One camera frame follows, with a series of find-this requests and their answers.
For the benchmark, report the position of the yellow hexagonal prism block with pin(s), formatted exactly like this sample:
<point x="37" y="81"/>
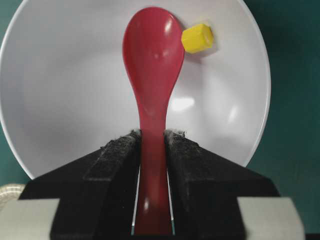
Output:
<point x="197" y="38"/>

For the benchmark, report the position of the speckled ceramic spoon rest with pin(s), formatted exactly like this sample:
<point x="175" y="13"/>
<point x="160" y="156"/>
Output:
<point x="10" y="192"/>

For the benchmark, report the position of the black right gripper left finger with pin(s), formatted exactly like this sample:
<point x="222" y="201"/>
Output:
<point x="91" y="198"/>

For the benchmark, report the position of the white round bowl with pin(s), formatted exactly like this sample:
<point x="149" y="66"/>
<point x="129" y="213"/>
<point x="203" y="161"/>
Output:
<point x="64" y="90"/>

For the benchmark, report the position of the pink plastic spoon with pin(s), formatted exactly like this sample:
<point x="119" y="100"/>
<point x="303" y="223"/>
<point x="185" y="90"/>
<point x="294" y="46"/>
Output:
<point x="153" y="56"/>

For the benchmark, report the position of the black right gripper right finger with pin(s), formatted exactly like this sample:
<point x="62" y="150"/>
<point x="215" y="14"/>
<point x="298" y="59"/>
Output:
<point x="214" y="198"/>

